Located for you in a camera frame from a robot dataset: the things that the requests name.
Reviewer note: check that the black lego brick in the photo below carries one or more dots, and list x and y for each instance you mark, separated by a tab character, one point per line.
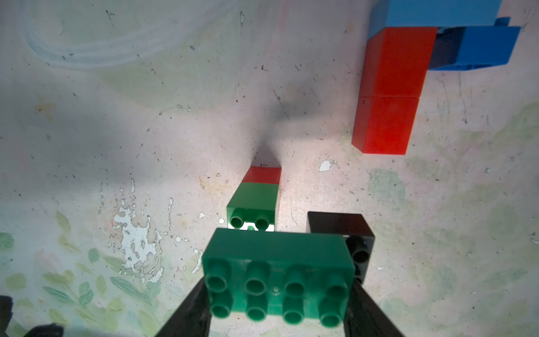
355	230

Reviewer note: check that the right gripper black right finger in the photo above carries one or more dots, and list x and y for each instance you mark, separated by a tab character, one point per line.
364	318

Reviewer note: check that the green long lego brick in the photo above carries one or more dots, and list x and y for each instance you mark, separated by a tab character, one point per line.
295	276

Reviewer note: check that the red lego brick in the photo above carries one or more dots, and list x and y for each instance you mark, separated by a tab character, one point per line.
264	175
396	62
383	125

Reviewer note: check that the blue small lego brick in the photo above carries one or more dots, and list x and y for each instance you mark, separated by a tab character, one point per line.
474	47

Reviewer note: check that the blue long lego brick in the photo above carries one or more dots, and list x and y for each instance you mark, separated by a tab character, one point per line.
432	13

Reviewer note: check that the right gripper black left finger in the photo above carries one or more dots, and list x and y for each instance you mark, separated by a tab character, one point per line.
193	317

